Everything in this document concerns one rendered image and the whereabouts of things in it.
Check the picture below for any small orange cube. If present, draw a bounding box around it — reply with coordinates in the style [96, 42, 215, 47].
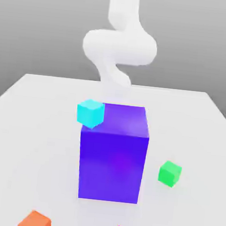
[17, 208, 54, 226]

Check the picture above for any small cyan cube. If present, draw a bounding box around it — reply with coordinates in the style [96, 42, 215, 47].
[75, 97, 106, 131]

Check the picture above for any large purple box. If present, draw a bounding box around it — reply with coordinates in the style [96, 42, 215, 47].
[73, 100, 153, 205]

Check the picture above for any small green cube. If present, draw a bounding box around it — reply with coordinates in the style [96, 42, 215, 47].
[156, 159, 184, 189]

